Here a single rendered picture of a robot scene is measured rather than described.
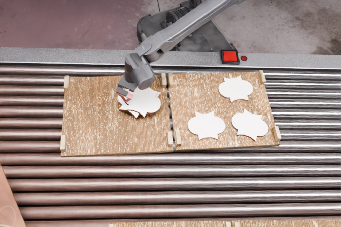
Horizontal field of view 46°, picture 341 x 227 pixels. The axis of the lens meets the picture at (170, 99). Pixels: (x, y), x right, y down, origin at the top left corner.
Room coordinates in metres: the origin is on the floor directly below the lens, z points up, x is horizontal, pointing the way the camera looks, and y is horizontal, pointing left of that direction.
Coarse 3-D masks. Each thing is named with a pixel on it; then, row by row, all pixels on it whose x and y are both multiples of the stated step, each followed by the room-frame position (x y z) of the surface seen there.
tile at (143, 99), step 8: (136, 96) 0.83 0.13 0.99; (144, 96) 0.83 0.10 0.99; (152, 96) 0.84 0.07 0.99; (128, 104) 0.79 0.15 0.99; (136, 104) 0.79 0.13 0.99; (144, 104) 0.80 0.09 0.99; (152, 104) 0.80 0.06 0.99; (160, 104) 0.81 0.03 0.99; (144, 112) 0.76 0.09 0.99; (152, 112) 0.77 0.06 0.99
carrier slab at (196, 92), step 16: (176, 80) 0.97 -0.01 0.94; (192, 80) 0.99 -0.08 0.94; (208, 80) 1.00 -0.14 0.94; (256, 80) 1.04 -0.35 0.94; (176, 96) 0.89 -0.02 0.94; (192, 96) 0.91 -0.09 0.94; (208, 96) 0.92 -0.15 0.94; (256, 96) 0.96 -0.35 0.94; (176, 112) 0.82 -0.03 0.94; (192, 112) 0.83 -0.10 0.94; (208, 112) 0.84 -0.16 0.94; (224, 112) 0.85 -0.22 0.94; (240, 112) 0.87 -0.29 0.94; (256, 112) 0.88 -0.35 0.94; (176, 128) 0.75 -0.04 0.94; (192, 144) 0.69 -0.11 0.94; (208, 144) 0.70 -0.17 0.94; (224, 144) 0.71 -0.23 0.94; (240, 144) 0.72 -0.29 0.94; (256, 144) 0.74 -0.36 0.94; (272, 144) 0.75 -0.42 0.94
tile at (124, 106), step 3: (126, 90) 0.85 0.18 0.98; (120, 99) 0.81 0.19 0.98; (120, 102) 0.79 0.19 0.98; (123, 102) 0.80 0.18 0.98; (123, 105) 0.78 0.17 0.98; (126, 105) 0.79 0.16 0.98; (120, 108) 0.77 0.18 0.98; (123, 108) 0.77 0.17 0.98; (126, 108) 0.77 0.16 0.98; (129, 111) 0.76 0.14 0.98; (132, 111) 0.76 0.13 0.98; (132, 114) 0.76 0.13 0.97; (135, 114) 0.75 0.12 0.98; (138, 114) 0.76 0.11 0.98; (147, 114) 0.77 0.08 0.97; (135, 117) 0.74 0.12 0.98
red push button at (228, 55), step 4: (224, 52) 1.17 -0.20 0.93; (228, 52) 1.18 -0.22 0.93; (232, 52) 1.18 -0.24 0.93; (224, 56) 1.15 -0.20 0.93; (228, 56) 1.15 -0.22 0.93; (232, 56) 1.16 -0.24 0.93; (236, 56) 1.16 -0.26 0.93; (224, 60) 1.13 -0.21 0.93; (228, 60) 1.13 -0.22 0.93; (232, 60) 1.13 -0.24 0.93; (236, 60) 1.14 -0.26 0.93
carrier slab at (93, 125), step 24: (72, 96) 0.81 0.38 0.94; (96, 96) 0.83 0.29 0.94; (72, 120) 0.71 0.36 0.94; (96, 120) 0.73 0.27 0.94; (120, 120) 0.74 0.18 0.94; (144, 120) 0.76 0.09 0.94; (168, 120) 0.78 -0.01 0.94; (72, 144) 0.61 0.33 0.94; (96, 144) 0.62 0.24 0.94; (120, 144) 0.64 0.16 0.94; (144, 144) 0.66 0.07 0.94
